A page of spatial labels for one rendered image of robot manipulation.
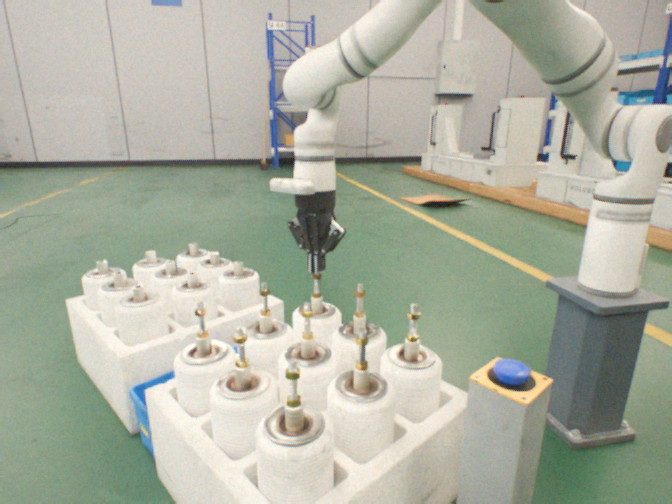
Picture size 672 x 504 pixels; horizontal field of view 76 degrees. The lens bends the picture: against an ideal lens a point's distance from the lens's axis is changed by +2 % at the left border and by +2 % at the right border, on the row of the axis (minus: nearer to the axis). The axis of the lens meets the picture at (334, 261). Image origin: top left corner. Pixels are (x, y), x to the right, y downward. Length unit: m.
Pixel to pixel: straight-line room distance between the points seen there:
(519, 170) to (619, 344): 3.20
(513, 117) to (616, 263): 3.15
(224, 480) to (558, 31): 0.70
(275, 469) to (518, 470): 0.28
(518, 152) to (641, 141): 3.20
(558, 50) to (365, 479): 0.61
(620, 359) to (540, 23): 0.61
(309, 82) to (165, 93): 6.31
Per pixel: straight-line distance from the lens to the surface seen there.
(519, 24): 0.66
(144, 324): 0.96
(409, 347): 0.69
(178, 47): 7.03
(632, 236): 0.91
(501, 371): 0.55
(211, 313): 1.02
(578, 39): 0.71
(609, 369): 0.97
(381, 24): 0.68
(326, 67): 0.72
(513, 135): 4.00
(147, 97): 7.04
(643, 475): 1.03
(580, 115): 0.82
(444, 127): 5.24
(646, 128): 0.87
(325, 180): 0.75
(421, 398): 0.69
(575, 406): 1.00
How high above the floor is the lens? 0.60
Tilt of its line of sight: 18 degrees down
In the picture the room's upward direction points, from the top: straight up
